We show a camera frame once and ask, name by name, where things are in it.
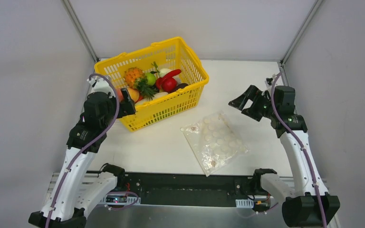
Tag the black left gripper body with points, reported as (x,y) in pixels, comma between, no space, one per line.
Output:
(125,102)

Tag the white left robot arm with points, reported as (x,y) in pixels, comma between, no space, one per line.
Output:
(66,208)

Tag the pink toy peach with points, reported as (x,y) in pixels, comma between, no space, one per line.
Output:
(119,94)

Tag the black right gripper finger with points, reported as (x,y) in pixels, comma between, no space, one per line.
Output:
(254,112)
(251,92)

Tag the orange toy pineapple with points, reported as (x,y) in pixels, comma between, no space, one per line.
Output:
(136,79)

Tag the white toy onion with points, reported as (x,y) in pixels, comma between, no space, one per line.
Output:
(163,72)

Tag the yellow plastic shopping basket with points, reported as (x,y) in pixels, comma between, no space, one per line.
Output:
(171,53)

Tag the purple toy eggplant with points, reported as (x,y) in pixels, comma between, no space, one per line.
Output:
(179,86)

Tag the red toy chili pepper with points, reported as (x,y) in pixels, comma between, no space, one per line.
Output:
(170,74)

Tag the white toy radish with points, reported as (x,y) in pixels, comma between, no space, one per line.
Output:
(156,96)

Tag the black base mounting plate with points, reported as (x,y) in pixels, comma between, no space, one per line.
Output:
(190,189)

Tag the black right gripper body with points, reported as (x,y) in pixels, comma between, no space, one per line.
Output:
(255,102)

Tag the green toy apple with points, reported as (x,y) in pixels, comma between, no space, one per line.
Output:
(151,79)

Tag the clear zip top bag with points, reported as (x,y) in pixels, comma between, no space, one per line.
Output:
(214,142)

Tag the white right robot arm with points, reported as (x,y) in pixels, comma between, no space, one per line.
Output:
(309,203)

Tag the orange toy peach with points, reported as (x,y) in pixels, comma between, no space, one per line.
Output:
(134,94)

